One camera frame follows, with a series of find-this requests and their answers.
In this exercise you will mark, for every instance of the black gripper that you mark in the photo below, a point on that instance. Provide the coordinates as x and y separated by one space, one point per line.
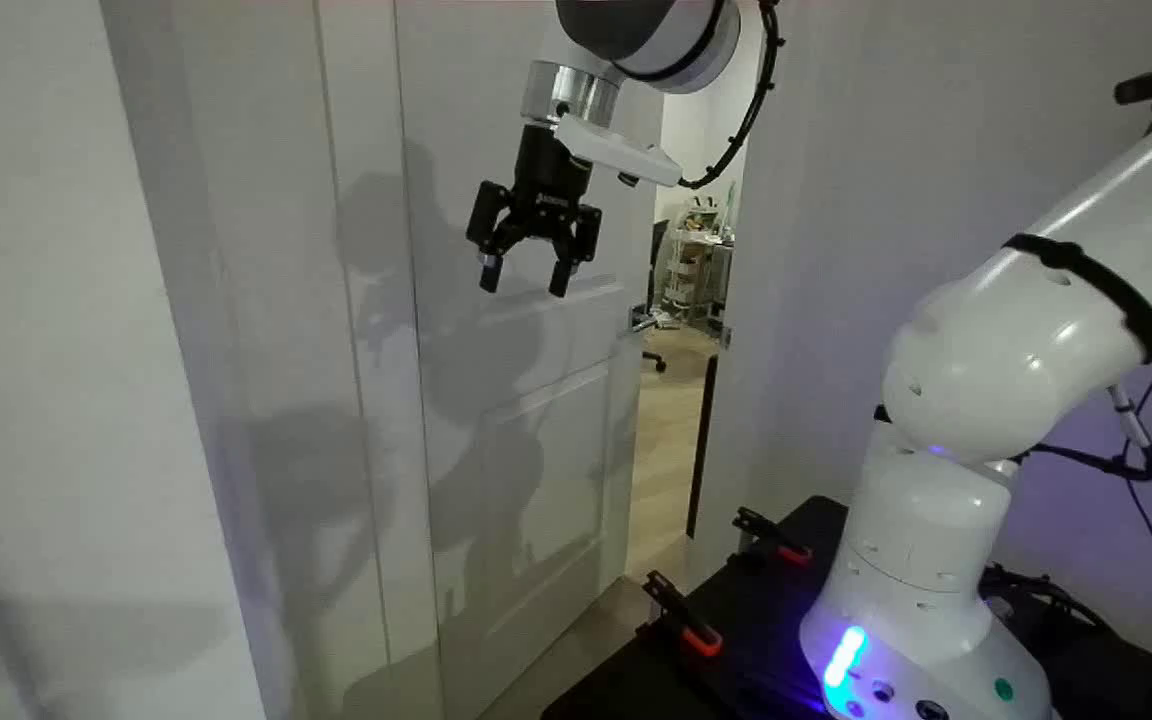
544 200

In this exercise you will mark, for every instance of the white panelled door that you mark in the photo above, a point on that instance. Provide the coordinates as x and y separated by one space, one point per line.
422 465

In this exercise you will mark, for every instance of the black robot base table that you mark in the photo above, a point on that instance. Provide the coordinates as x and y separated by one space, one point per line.
760 673

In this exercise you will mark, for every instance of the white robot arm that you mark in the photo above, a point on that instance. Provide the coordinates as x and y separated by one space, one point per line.
979 374

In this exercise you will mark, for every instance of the large black panel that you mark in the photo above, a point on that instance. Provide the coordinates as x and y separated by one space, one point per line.
702 445

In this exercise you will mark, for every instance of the far black orange clamp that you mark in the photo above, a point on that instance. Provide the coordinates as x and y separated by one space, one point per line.
760 534

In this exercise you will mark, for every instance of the black orange clamp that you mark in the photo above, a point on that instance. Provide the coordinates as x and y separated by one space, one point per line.
760 534
690 627

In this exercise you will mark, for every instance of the near black orange clamp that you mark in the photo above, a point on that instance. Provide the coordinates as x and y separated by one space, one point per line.
690 627

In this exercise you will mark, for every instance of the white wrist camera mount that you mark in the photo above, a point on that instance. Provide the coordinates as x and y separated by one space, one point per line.
577 105

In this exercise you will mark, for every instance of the white door frame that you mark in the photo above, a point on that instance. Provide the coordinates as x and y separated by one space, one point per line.
720 262

